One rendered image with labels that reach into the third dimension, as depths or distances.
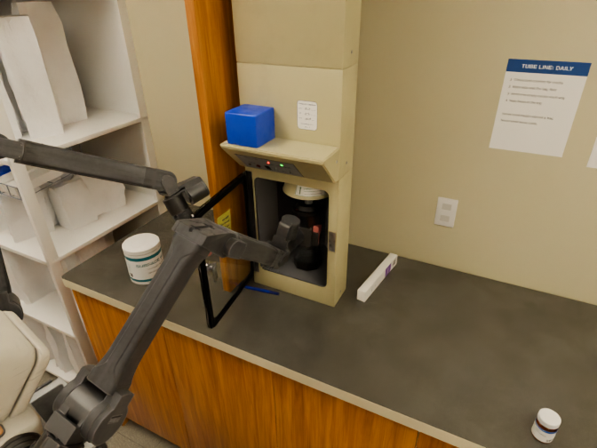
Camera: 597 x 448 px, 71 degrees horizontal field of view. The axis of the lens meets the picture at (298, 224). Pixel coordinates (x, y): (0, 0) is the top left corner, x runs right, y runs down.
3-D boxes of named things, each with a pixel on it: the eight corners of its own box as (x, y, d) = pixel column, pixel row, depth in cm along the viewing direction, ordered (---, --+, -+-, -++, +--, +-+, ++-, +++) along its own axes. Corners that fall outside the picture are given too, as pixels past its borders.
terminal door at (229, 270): (254, 274, 151) (245, 171, 131) (210, 332, 126) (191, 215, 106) (251, 274, 151) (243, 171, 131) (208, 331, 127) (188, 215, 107)
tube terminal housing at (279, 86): (285, 248, 174) (279, 50, 136) (359, 268, 162) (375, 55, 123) (253, 282, 155) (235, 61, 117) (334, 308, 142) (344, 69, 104)
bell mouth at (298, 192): (298, 173, 147) (298, 159, 145) (345, 182, 140) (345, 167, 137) (273, 194, 134) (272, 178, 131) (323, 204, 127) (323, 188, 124)
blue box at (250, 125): (246, 133, 125) (243, 103, 121) (275, 138, 121) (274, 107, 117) (226, 143, 118) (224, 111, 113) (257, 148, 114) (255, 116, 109)
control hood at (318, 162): (243, 163, 132) (241, 132, 127) (339, 180, 119) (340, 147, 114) (222, 176, 123) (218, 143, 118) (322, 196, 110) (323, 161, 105)
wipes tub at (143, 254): (147, 261, 167) (140, 229, 160) (173, 269, 162) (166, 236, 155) (123, 279, 157) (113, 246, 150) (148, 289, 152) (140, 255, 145)
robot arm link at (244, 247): (183, 237, 88) (224, 260, 84) (195, 213, 88) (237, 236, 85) (256, 257, 129) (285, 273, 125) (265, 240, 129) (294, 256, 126)
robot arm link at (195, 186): (149, 177, 119) (158, 179, 112) (183, 159, 124) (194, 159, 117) (170, 213, 124) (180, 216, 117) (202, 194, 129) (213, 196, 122)
